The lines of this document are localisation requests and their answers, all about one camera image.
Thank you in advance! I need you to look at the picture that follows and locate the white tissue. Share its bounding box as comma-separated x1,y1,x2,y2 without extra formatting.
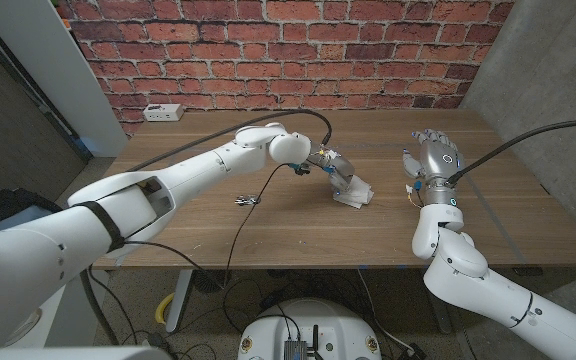
332,174,374,210

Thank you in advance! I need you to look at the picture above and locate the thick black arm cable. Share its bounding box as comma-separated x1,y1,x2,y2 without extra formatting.
125,108,333,174
446,118,576,185

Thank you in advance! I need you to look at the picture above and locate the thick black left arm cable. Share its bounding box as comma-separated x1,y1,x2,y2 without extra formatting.
125,108,333,174

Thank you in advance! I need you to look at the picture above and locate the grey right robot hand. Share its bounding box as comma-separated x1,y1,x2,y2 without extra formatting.
401,128,465,206

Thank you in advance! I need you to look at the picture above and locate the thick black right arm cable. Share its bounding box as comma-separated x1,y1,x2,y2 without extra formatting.
446,118,576,185

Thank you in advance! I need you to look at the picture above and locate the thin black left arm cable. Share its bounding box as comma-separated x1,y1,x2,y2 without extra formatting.
222,163,289,289

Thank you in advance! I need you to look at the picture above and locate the black bag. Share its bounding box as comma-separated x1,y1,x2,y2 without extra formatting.
0,188,64,236

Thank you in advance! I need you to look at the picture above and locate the white power strip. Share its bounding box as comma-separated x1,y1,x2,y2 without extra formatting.
142,103,185,123

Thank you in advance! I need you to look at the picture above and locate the white table leg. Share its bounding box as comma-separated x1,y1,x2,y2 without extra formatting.
165,269,194,332

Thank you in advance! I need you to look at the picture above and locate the grey electronics box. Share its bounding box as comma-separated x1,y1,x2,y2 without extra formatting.
283,339,309,360

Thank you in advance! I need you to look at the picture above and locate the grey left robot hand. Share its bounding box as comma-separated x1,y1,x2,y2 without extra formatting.
306,148,357,196

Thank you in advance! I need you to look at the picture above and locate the red brick print backdrop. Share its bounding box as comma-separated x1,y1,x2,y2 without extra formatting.
55,0,517,139

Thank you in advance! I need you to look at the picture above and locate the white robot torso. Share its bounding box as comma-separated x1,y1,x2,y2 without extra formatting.
237,298,383,360

